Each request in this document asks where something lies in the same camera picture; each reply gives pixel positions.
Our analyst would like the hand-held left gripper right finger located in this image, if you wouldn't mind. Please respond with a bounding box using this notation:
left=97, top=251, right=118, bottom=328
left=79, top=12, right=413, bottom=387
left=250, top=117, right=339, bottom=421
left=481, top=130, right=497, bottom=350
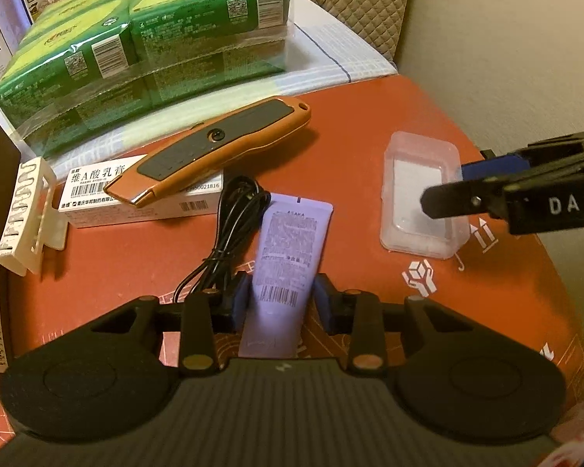
left=316, top=273, right=473, bottom=370

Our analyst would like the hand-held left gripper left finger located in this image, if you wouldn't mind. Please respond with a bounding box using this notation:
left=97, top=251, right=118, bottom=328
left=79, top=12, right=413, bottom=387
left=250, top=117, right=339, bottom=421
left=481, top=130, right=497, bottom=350
left=90, top=272, right=251, bottom=375

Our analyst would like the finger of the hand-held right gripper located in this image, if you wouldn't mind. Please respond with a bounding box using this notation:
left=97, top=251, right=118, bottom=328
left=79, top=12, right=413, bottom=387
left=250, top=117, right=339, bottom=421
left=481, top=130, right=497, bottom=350
left=461, top=129, right=584, bottom=182
left=420, top=176, right=514, bottom=219

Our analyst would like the clear plastic case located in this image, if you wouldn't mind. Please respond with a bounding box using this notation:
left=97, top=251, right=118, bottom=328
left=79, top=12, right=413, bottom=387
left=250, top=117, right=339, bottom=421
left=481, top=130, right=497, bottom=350
left=380, top=131, right=470, bottom=260

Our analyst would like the purple tube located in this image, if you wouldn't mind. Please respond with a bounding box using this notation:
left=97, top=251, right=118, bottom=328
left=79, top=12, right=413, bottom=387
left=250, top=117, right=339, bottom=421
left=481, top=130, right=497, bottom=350
left=237, top=193, right=334, bottom=358

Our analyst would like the orange utility knife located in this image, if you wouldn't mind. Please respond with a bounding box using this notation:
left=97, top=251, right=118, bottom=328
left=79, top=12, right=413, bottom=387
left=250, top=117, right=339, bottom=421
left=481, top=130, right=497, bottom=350
left=104, top=97, right=312, bottom=207

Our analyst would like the white ointment box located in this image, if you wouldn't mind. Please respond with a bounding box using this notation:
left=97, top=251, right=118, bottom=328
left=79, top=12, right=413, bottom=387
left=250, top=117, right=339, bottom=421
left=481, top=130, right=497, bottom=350
left=58, top=153, right=227, bottom=228

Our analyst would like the beige quilted cover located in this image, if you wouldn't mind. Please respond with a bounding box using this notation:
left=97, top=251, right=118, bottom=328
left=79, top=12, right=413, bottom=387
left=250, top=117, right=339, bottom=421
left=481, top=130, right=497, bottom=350
left=275, top=0, right=417, bottom=66

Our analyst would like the white hair clip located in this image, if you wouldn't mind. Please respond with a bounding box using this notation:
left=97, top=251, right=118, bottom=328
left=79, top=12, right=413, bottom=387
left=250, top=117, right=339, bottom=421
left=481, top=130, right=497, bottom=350
left=0, top=156, right=69, bottom=276

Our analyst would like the red white patterned cloth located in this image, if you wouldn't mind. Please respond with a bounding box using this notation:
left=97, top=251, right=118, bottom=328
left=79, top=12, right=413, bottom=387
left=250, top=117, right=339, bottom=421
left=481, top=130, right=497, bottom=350
left=547, top=396, right=584, bottom=467

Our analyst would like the green tissue multipack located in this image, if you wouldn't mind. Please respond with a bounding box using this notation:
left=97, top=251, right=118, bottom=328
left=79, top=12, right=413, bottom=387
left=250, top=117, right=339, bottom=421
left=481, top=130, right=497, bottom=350
left=0, top=0, right=297, bottom=156

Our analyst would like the black cable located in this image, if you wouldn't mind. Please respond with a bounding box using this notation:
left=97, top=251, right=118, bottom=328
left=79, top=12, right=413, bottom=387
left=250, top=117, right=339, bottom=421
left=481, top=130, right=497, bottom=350
left=172, top=175, right=273, bottom=312

